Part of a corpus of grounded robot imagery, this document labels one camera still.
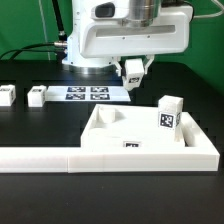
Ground black cables at base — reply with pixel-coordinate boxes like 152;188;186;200
0;0;68;62

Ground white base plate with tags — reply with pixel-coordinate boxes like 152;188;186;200
46;86;130;102

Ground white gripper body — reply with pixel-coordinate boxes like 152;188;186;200
79;6;193;58

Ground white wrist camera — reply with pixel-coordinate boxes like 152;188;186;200
91;0;129;20

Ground white square tabletop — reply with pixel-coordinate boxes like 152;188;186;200
81;104;185;148

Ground white L-shaped obstacle wall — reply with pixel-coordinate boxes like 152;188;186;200
0;112;220;173

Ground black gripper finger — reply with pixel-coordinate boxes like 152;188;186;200
111;57;122;76
143;55;155;74

